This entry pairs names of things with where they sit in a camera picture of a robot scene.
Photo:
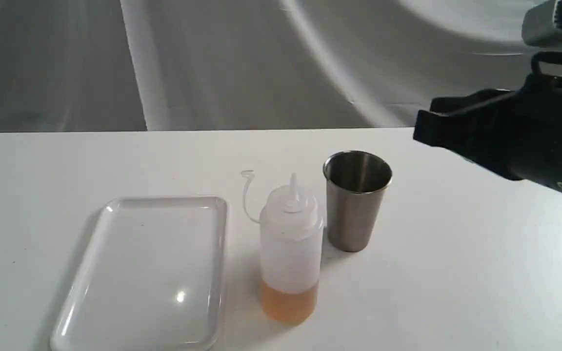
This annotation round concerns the translucent squeeze bottle amber liquid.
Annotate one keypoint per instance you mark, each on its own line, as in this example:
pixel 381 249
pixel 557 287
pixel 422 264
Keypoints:
pixel 291 228

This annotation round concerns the stainless steel cup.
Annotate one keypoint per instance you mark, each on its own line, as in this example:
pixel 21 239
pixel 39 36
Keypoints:
pixel 355 184

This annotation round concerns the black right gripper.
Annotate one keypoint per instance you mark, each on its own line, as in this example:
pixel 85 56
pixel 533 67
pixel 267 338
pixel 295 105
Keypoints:
pixel 530 148

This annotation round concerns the white rectangular plastic tray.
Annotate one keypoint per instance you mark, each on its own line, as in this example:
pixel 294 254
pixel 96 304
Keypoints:
pixel 152 278

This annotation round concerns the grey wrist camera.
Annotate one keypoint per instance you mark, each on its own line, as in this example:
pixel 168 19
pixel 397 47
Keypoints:
pixel 542 25

